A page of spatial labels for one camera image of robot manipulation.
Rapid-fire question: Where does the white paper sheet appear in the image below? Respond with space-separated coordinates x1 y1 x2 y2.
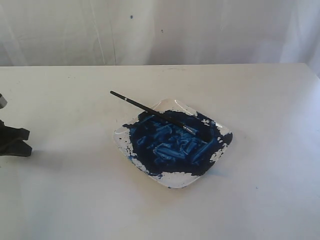
18 124 140 235

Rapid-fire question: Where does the black paintbrush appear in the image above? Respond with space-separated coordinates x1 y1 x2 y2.
109 90 211 143

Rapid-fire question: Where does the white plate with blue paint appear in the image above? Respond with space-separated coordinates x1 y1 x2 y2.
113 98 233 189

